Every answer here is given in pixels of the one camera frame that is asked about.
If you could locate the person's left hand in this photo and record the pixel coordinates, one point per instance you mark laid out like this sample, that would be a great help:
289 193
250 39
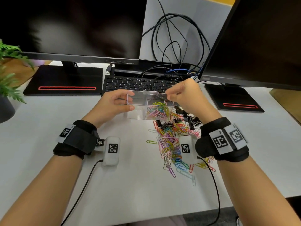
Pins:
110 105

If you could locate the person's right hand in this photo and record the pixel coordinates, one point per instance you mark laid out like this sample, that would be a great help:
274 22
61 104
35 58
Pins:
192 98

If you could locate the pile of black binder clips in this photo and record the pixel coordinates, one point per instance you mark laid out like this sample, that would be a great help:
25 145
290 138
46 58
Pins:
190 120

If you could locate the clear plastic divided box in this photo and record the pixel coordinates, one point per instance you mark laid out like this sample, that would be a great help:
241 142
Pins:
137 101

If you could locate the heap of sorted paper clips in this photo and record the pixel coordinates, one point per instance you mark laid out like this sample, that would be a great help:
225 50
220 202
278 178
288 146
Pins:
157 112

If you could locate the pile of colourful paper clips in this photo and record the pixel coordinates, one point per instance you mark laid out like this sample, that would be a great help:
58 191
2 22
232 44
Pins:
169 141

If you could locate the single green paper clip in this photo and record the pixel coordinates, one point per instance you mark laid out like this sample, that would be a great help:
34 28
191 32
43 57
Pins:
151 142

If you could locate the person's right forearm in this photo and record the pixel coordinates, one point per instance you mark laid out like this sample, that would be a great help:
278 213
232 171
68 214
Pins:
254 197

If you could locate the person's left forearm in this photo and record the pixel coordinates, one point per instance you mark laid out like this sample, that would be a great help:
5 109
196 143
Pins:
35 195

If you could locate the brown cardboard box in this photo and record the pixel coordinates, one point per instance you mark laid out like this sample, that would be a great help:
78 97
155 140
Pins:
289 103
21 72

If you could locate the black keyboard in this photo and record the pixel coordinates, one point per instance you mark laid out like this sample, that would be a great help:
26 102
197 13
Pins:
131 83

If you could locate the black usb plug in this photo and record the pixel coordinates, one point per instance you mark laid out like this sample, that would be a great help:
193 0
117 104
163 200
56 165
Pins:
109 69

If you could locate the black monitor stand red stripe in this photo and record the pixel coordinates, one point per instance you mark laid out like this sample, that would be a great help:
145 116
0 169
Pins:
232 96
65 77

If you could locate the grey desk partition panel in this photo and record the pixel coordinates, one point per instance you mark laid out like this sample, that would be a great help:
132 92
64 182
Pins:
147 51

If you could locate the lilac cup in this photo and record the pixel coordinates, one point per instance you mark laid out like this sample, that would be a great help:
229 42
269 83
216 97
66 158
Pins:
35 63

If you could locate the black computer monitor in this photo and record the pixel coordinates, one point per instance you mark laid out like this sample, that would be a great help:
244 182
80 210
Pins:
258 39
70 23

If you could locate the green plant in black pot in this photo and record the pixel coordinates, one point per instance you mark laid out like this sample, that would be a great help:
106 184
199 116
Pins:
9 87

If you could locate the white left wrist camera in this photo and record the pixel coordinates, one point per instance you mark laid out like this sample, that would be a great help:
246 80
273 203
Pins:
110 160

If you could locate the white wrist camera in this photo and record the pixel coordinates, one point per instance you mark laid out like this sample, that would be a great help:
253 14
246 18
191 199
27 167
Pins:
110 160
187 157

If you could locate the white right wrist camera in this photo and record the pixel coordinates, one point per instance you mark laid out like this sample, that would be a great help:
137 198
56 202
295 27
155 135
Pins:
187 157

